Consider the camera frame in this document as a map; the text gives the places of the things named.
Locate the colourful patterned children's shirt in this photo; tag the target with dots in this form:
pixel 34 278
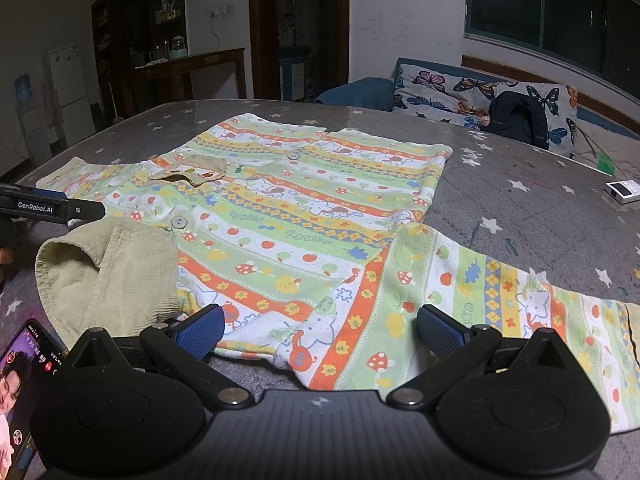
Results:
pixel 310 220

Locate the butterfly print cushion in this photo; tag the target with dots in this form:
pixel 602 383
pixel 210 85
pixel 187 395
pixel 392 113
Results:
pixel 440 90

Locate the dark wooden door frame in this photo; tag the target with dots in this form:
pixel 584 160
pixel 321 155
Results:
pixel 257 35

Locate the small white device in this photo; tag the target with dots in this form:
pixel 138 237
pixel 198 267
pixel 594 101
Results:
pixel 622 191

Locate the blue and white cabinet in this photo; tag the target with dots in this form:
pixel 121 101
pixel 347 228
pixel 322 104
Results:
pixel 292 75

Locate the clear pitcher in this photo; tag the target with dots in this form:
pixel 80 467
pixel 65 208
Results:
pixel 178 49

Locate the black smartphone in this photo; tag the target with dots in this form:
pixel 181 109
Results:
pixel 15 385

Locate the white water dispenser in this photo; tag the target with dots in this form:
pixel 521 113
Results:
pixel 30 120

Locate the dark wooden shelf cabinet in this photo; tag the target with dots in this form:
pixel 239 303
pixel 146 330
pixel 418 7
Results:
pixel 135 20

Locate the dark window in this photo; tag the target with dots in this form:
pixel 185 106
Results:
pixel 550 10

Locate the dark navy bag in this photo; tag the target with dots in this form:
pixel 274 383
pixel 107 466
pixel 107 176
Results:
pixel 520 120

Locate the white refrigerator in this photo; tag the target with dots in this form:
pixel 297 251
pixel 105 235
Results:
pixel 70 95

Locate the white wall outlet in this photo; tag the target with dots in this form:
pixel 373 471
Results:
pixel 219 10

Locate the blue blanket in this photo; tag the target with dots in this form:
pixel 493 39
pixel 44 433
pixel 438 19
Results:
pixel 360 92

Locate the broom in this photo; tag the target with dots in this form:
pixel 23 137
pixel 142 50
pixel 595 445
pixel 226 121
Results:
pixel 116 115

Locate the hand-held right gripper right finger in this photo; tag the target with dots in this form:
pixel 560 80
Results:
pixel 440 334

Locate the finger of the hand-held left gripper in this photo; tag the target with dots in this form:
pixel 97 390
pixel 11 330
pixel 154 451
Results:
pixel 87 212

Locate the green plastic piece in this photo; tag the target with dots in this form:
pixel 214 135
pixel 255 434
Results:
pixel 606 162

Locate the dark wooden side table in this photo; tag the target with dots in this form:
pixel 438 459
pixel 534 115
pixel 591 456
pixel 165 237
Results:
pixel 200 60

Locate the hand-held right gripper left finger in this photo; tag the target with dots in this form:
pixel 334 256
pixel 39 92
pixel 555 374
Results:
pixel 202 334

